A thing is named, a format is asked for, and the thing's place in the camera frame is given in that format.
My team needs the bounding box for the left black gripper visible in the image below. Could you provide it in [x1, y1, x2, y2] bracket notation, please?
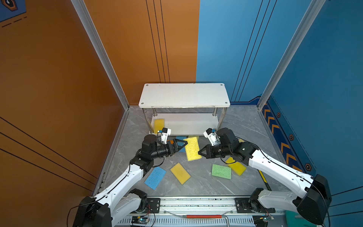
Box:
[150, 139, 187, 161]

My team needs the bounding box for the dark yellow sponge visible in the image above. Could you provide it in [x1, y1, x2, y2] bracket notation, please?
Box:
[170, 163, 191, 185]

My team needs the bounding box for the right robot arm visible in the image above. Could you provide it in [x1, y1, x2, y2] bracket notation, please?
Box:
[198, 128, 332, 225]

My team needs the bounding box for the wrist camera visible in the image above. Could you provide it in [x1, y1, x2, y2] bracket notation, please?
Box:
[203, 128, 220, 146]
[157, 128, 171, 144]

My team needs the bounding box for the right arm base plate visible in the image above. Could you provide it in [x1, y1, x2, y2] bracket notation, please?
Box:
[234, 197, 276, 213]

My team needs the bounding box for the aluminium frame post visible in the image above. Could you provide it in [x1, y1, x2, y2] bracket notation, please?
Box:
[257, 0, 326, 111]
[71, 0, 130, 111]

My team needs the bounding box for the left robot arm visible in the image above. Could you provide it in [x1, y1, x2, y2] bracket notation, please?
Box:
[73, 134, 188, 227]

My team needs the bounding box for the green sponge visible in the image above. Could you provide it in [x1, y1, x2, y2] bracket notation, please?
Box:
[211, 164, 232, 180]

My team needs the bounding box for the small blue sponge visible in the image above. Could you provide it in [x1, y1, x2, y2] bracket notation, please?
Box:
[176, 136, 187, 153]

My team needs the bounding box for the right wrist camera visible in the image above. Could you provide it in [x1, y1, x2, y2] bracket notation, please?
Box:
[203, 128, 220, 146]

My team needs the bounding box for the red handled tool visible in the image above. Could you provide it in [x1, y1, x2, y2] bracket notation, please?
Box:
[184, 215, 222, 219]

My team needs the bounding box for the light yellow sponge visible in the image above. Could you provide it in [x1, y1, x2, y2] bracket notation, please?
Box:
[184, 137, 202, 161]

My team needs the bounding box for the thick yellow sponge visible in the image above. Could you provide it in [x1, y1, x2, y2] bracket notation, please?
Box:
[154, 119, 164, 134]

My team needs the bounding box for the large blue sponge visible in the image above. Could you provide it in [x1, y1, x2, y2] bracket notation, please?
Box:
[145, 167, 166, 190]

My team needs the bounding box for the yellow black caliper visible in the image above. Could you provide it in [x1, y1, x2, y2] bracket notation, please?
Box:
[258, 170, 268, 185]

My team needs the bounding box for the yellow sponge right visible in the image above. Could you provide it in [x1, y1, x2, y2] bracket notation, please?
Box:
[225, 157, 246, 176]

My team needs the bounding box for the circuit board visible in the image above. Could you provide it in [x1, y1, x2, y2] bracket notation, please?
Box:
[130, 216, 150, 227]
[260, 216, 275, 226]

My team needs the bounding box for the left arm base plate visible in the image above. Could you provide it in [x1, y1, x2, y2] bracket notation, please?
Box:
[135, 198, 161, 214]

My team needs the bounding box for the left circuit board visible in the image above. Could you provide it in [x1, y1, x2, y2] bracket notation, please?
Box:
[130, 216, 150, 227]

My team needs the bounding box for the white two-tier shelf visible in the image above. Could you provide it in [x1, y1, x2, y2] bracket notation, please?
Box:
[139, 83, 230, 136]

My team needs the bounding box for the right circuit board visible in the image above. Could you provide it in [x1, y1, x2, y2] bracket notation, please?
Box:
[260, 216, 275, 226]

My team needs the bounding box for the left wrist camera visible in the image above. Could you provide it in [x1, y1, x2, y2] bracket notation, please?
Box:
[157, 128, 171, 144]

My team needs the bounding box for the green glove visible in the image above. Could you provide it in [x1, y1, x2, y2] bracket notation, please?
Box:
[285, 211, 304, 227]

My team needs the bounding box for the right aluminium frame post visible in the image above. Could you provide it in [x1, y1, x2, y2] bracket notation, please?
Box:
[257, 0, 326, 111]

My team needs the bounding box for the left aluminium frame post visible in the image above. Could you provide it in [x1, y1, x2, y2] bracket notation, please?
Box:
[71, 0, 130, 111]

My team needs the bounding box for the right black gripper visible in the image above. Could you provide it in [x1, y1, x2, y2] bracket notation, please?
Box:
[197, 144, 232, 159]

